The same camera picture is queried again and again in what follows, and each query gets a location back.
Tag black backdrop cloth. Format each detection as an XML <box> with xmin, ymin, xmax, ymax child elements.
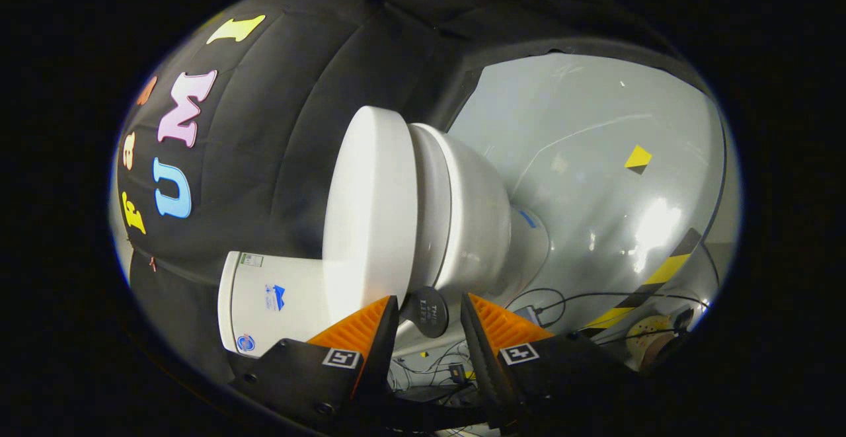
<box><xmin>116</xmin><ymin>0</ymin><xmax>718</xmax><ymax>385</ymax></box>

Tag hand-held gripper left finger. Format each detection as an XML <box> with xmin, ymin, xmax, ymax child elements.
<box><xmin>228</xmin><ymin>295</ymin><xmax>401</xmax><ymax>434</ymax></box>

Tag white toilet tank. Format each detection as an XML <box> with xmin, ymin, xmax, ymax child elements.
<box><xmin>217</xmin><ymin>251</ymin><xmax>332</xmax><ymax>358</ymax></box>

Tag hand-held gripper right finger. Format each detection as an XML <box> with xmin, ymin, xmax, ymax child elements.
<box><xmin>461</xmin><ymin>293</ymin><xmax>635</xmax><ymax>434</ymax></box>

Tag black round lid lifter tab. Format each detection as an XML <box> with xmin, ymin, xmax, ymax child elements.
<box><xmin>401</xmin><ymin>286</ymin><xmax>449</xmax><ymax>339</ymax></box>

